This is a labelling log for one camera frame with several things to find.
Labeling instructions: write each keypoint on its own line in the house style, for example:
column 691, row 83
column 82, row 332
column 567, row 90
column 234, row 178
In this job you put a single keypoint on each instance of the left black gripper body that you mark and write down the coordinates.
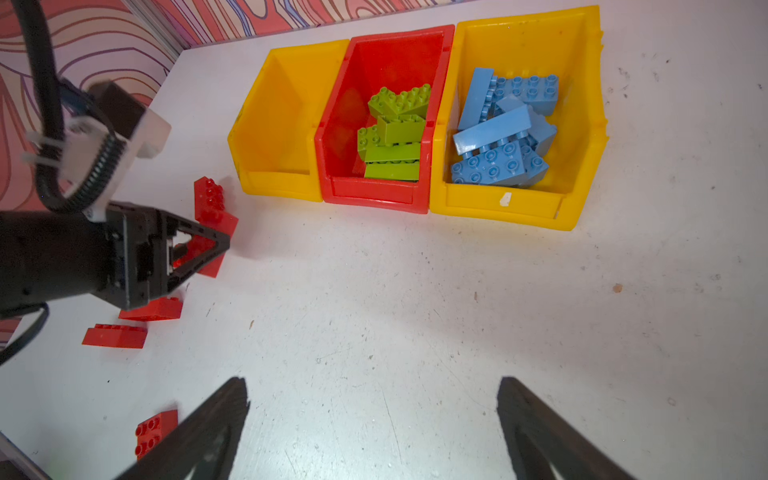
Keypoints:
column 139, row 264

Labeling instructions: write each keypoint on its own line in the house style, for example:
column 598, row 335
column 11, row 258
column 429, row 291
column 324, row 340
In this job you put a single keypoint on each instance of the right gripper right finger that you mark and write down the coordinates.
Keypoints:
column 541, row 444

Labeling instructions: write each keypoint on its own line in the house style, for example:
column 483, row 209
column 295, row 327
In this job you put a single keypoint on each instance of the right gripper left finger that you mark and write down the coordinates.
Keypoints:
column 204, row 445

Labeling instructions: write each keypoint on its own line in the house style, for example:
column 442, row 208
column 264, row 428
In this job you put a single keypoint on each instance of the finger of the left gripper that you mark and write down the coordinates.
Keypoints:
column 180, row 230
column 179, row 271

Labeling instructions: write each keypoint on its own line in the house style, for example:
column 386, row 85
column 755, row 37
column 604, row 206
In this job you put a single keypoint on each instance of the red lego brick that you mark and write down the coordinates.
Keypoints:
column 161, row 309
column 227, row 225
column 115, row 336
column 209, row 201
column 153, row 430

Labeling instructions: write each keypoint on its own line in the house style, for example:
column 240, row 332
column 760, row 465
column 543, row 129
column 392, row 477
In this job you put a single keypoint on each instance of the small green lego front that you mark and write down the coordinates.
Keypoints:
column 397, row 171

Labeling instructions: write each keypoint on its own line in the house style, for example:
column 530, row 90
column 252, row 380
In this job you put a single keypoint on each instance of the blue lego brick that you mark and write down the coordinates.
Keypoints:
column 514, row 123
column 539, row 92
column 541, row 134
column 501, row 166
column 479, row 98
column 534, row 165

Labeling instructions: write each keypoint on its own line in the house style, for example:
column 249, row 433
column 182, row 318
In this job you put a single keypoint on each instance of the small green lego brick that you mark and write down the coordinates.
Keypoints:
column 367, row 138

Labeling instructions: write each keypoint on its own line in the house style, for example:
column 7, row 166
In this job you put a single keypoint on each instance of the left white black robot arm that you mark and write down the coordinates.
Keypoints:
column 44, row 257

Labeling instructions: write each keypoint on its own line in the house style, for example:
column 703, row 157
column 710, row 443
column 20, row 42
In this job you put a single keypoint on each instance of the left yellow plastic bin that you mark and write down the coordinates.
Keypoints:
column 272, row 141

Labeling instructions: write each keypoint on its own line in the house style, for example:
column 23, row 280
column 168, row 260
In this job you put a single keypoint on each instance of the yellow plastic bin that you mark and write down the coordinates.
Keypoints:
column 566, row 43
column 272, row 141

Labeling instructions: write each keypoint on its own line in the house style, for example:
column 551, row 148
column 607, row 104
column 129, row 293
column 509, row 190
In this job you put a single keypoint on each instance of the red plastic bin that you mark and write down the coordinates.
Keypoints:
column 398, row 61

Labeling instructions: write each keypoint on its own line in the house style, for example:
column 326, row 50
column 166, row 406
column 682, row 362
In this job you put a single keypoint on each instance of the right yellow plastic bin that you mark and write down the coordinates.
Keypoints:
column 566, row 43

